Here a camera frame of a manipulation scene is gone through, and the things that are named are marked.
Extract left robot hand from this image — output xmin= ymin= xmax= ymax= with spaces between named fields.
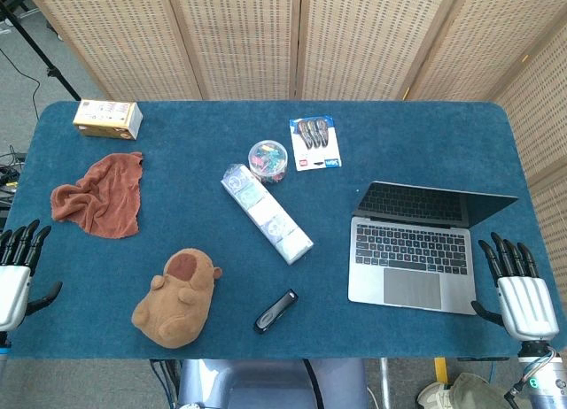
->
xmin=0 ymin=220 xmax=64 ymax=333

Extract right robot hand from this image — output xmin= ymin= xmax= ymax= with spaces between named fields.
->
xmin=470 ymin=232 xmax=560 ymax=342

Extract silver laptop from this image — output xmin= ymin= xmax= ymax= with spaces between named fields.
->
xmin=347 ymin=181 xmax=519 ymax=316

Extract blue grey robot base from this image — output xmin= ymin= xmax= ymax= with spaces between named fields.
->
xmin=176 ymin=358 xmax=369 ymax=409

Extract olive green trouser leg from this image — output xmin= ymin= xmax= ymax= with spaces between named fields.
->
xmin=447 ymin=372 xmax=517 ymax=409

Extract rust brown cloth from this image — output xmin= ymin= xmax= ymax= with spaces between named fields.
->
xmin=50 ymin=151 xmax=145 ymax=240

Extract white sneaker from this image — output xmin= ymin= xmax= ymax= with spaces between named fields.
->
xmin=416 ymin=381 xmax=457 ymax=409

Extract metal table leg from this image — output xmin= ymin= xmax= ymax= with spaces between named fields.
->
xmin=378 ymin=358 xmax=393 ymax=409

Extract brown capybara plush toy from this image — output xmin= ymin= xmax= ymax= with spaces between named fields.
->
xmin=131 ymin=248 xmax=223 ymax=350

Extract yellow white cardboard box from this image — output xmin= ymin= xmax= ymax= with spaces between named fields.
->
xmin=72 ymin=99 xmax=144 ymax=141

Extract black tripod stand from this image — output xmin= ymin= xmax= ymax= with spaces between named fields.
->
xmin=0 ymin=0 xmax=82 ymax=101

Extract black stapler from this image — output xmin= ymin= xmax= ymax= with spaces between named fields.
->
xmin=252 ymin=289 xmax=299 ymax=336

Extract blue table mat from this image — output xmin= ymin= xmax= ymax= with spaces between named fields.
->
xmin=0 ymin=100 xmax=555 ymax=361

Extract long clear tissue pack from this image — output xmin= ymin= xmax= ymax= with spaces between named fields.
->
xmin=220 ymin=163 xmax=315 ymax=266

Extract clear tub of clips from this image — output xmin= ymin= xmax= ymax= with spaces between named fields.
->
xmin=247 ymin=139 xmax=288 ymax=185

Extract woven folding screen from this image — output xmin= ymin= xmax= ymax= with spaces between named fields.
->
xmin=20 ymin=0 xmax=567 ymax=246

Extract cables on floor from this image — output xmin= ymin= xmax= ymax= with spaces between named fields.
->
xmin=0 ymin=145 xmax=27 ymax=211

